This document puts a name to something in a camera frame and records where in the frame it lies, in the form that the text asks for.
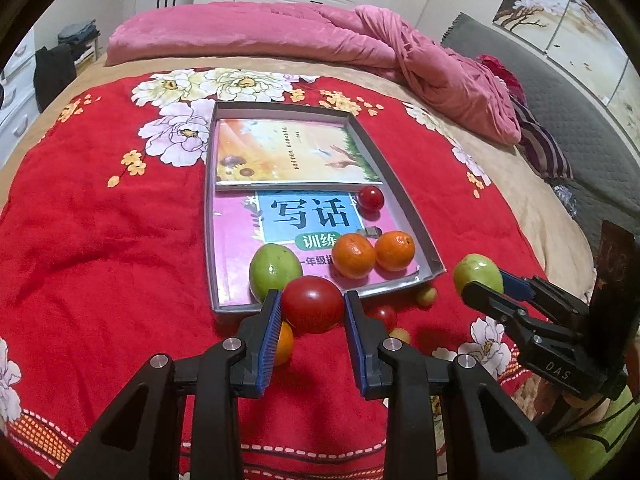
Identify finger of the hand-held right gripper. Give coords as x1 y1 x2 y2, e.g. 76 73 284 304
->
460 281 541 350
500 269 596 331

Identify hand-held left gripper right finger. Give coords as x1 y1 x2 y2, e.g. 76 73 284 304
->
344 290 576 480

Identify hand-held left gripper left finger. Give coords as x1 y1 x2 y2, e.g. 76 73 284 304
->
55 288 286 480

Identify orange mandarin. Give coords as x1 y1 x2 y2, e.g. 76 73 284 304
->
272 321 296 367
332 233 377 279
375 230 417 272

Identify smaller green mango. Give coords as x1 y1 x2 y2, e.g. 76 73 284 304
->
452 254 505 298

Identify red tomato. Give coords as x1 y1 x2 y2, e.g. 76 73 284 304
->
281 276 346 335
357 185 386 212
367 305 398 333

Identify large green mango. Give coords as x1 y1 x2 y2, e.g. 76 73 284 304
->
249 243 304 303

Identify grey cardboard box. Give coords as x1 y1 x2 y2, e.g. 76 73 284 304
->
204 101 447 315

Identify green garment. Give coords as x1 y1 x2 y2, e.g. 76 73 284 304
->
550 385 640 480

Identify pink book with blue label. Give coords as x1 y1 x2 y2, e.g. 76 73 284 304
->
212 187 401 306

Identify striped cloth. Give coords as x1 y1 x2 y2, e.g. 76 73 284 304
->
510 100 573 181

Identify grey quilted headboard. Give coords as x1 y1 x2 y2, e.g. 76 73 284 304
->
442 12 640 241

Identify sunflower cover book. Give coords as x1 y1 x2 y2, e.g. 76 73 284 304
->
214 117 383 191

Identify red floral blanket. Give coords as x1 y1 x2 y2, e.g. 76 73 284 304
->
0 67 556 478

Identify red cloth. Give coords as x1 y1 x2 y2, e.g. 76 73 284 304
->
477 55 526 106

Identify pink quilt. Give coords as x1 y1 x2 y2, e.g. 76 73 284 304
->
106 2 523 146

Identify white drawer cabinet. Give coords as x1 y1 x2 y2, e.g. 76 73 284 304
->
0 30 41 171

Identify pile of folded clothes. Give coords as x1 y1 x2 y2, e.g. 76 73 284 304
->
57 20 98 66

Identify floral wall painting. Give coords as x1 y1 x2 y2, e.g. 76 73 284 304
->
492 0 640 111

